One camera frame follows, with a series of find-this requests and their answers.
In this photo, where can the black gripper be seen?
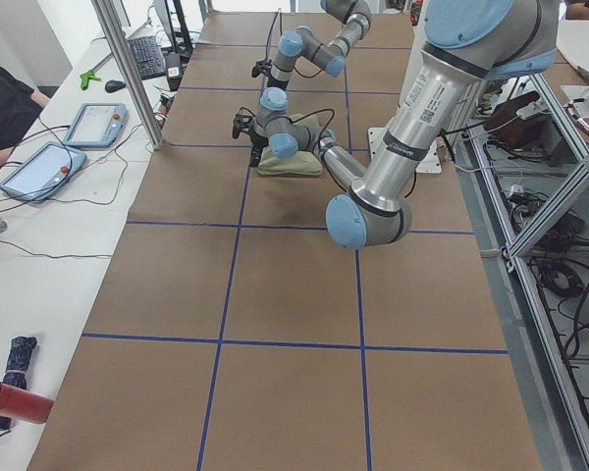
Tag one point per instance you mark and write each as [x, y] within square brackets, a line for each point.
[258, 142]

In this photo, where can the green long-sleeve shirt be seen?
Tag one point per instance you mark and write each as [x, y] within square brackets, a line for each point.
[294, 164]

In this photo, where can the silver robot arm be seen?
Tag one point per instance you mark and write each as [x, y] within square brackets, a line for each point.
[330, 58]
[465, 41]

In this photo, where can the black power adapter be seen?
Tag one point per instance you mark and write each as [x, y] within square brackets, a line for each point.
[174, 70]

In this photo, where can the black keyboard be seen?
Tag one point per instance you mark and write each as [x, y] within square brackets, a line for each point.
[148, 56]

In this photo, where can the far blue teach pendant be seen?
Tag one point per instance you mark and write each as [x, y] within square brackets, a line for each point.
[96, 125]

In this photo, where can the blue teach pendant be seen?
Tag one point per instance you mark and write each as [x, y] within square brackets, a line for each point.
[44, 172]
[96, 125]

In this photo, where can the black computer mouse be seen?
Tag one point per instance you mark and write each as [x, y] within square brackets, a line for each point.
[113, 85]

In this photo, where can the green plastic clamp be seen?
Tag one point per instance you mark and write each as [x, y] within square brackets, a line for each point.
[87, 78]

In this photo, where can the near blue teach pendant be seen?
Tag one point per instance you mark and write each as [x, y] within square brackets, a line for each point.
[44, 172]

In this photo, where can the person in black shirt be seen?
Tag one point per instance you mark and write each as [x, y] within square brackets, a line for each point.
[20, 106]

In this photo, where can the folded dark blue umbrella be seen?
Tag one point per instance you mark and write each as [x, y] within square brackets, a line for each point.
[16, 368]

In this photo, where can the red cylindrical bottle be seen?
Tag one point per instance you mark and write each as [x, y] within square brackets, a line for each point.
[20, 404]

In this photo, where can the aluminium frame post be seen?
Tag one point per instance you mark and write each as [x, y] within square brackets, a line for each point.
[111, 26]

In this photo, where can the aluminium side frame rail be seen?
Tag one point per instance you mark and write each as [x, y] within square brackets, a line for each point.
[533, 166]

